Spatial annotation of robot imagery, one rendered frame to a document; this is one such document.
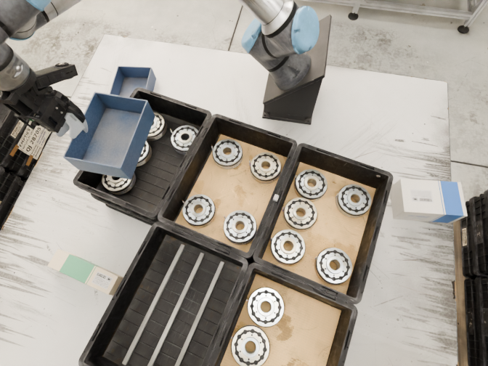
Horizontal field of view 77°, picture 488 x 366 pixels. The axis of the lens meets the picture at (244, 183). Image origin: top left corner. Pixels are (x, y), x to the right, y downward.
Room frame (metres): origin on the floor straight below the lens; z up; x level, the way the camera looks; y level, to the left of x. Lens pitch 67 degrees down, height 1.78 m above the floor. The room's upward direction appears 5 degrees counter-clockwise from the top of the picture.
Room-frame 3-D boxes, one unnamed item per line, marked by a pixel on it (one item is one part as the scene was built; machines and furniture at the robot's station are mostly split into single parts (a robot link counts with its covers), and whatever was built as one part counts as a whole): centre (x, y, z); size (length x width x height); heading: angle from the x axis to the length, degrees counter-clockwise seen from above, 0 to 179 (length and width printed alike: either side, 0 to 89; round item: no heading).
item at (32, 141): (0.96, 1.09, 0.41); 0.31 x 0.02 x 0.16; 162
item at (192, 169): (0.37, 0.04, 0.87); 0.40 x 0.30 x 0.11; 152
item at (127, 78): (0.91, 0.44, 0.74); 0.20 x 0.15 x 0.07; 170
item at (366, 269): (0.23, -0.22, 0.92); 0.40 x 0.30 x 0.02; 152
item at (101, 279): (0.17, 0.56, 0.73); 0.24 x 0.06 x 0.06; 63
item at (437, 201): (0.30, -0.63, 0.75); 0.20 x 0.12 x 0.09; 80
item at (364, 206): (0.29, -0.34, 0.86); 0.10 x 0.10 x 0.01
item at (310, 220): (0.26, -0.17, 0.86); 0.10 x 0.10 x 0.01
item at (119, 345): (0.02, 0.23, 0.87); 0.40 x 0.30 x 0.11; 152
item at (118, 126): (0.45, 0.33, 1.10); 0.20 x 0.15 x 0.07; 163
